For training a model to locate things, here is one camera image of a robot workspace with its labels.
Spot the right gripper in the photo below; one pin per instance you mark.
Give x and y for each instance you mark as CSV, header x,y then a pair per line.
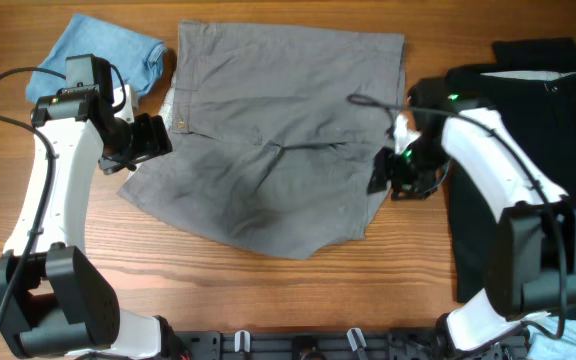
x,y
383,170

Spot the grey shorts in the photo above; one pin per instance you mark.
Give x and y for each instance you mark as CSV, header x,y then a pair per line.
x,y
268,154

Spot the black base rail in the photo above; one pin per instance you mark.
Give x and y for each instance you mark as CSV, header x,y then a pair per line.
x,y
395,344

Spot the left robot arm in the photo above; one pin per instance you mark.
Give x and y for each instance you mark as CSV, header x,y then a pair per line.
x,y
53,301

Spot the light blue garment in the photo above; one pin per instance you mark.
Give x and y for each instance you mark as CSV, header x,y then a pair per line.
x,y
568,340

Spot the black garment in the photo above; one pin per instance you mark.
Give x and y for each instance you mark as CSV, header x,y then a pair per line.
x,y
471,222

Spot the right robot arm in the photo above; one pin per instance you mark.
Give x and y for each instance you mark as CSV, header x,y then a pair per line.
x,y
530,273

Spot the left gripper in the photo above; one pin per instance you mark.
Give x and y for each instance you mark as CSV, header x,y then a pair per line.
x,y
155,142

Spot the folded blue denim garment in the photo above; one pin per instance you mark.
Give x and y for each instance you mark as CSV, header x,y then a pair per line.
x,y
138,57

